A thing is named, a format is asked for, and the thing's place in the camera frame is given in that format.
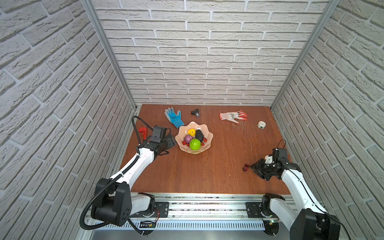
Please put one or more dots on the blue work glove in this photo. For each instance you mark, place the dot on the blue work glove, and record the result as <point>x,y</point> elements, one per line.
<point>174,117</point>

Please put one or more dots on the pink wavy fruit bowl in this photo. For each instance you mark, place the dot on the pink wavy fruit bowl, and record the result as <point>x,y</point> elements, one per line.
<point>183,132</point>

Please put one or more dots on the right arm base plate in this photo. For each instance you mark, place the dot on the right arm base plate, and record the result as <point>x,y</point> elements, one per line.
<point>260,210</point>

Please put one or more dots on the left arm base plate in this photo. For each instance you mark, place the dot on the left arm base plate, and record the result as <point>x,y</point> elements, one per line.
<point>161,210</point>

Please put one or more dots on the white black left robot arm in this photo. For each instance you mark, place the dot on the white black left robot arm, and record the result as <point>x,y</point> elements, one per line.
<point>113,203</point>

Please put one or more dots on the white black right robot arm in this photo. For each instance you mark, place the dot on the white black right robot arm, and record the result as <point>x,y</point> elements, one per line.
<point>311,221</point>

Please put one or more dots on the red black pipe wrench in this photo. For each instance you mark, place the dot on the red black pipe wrench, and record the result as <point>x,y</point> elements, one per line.
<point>144,132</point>

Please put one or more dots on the green bumpy fake fruit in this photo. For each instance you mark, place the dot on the green bumpy fake fruit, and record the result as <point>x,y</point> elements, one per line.
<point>195,144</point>

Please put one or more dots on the dark fake avocado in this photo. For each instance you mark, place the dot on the dark fake avocado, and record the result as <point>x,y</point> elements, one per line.
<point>199,135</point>

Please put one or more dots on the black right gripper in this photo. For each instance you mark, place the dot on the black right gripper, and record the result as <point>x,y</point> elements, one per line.
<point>257,167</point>

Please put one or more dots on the white tape roll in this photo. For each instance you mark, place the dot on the white tape roll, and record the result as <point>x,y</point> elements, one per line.
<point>261,124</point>

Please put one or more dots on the fake cherry pair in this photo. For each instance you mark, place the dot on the fake cherry pair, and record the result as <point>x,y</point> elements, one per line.
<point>246,167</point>

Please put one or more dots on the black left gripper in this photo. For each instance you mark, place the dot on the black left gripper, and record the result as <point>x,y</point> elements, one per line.
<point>167,142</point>

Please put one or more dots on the purple fake fruit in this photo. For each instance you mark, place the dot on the purple fake fruit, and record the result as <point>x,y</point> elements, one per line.
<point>188,138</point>

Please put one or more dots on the red white work glove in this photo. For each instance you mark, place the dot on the red white work glove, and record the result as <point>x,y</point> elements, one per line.
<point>234,116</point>

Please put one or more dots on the aluminium rail frame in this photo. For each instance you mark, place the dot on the aluminium rail frame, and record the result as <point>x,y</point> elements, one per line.
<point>211,212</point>

